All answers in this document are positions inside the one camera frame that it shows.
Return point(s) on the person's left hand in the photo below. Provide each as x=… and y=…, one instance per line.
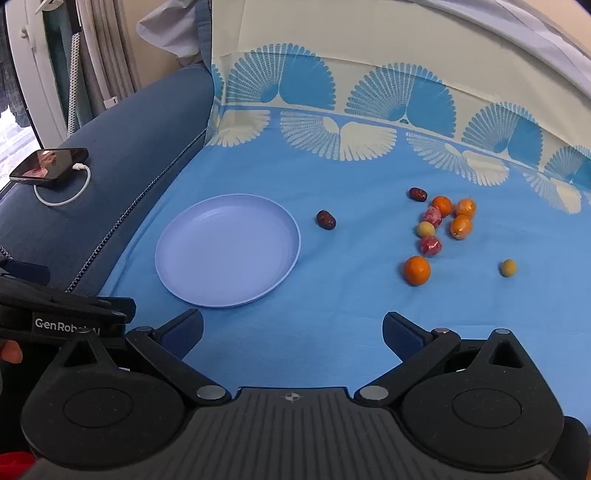
x=10, y=353

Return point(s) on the large bare orange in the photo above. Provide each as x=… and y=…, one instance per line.
x=417, y=271

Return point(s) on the yellow-green plum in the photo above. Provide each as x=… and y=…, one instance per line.
x=509, y=267
x=425, y=229

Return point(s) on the black smartphone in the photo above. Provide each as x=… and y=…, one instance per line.
x=46, y=165

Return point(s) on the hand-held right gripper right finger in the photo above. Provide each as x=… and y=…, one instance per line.
x=402, y=335

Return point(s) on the hanging plaid clothes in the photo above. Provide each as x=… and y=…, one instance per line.
x=9, y=90

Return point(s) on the plastic-wrapped small orange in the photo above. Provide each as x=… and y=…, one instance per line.
x=466, y=208
x=461, y=227

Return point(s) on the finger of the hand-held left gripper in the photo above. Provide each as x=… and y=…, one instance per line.
x=122, y=307

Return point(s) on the small bare orange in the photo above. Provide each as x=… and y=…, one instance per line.
x=442, y=205

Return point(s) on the light purple plastic plate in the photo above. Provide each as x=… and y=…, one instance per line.
x=226, y=251

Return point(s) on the blue fan-print blanket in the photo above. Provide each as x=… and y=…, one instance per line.
x=351, y=304

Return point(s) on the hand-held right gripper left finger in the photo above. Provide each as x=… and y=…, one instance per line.
x=182, y=333

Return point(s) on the red ball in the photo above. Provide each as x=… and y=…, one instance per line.
x=433, y=216
x=430, y=246

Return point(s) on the dark red date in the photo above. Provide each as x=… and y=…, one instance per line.
x=326, y=220
x=418, y=194

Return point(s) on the teal curtain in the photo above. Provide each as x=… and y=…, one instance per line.
x=57, y=55

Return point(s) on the grey curtain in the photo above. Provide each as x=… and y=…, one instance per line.
x=115, y=46

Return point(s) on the red cloth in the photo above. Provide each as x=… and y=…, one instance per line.
x=14, y=468

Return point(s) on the white window frame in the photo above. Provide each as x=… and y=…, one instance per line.
x=41, y=92

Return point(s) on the blue fabric sofa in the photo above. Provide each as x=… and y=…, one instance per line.
x=138, y=138

